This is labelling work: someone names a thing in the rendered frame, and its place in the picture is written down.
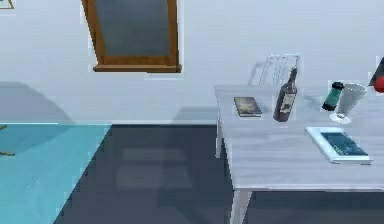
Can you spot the bust with red heart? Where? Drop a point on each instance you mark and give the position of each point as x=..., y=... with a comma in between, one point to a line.
x=379, y=78

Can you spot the dark small book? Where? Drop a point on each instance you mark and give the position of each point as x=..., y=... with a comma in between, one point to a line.
x=247, y=106

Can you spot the dark wine bottle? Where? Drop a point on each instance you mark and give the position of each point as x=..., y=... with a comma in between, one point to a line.
x=286, y=100

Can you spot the white slatted chair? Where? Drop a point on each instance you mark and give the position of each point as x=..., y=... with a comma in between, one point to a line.
x=278, y=70

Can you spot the wooden framed window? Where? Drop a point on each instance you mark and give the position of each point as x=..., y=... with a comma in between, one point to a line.
x=133, y=30

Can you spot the pale grey wooden table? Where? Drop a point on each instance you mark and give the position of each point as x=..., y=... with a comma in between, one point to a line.
x=286, y=160

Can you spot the green bottle with black cap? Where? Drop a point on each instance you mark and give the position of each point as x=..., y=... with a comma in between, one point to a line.
x=332, y=97

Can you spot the white book with teal cover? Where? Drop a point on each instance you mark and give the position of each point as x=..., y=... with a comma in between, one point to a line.
x=340, y=145

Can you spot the clear stemmed glass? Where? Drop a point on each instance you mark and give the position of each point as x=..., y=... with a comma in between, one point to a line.
x=348, y=100

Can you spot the framed wall picture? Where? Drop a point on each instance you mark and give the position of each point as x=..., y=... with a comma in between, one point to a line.
x=6, y=4

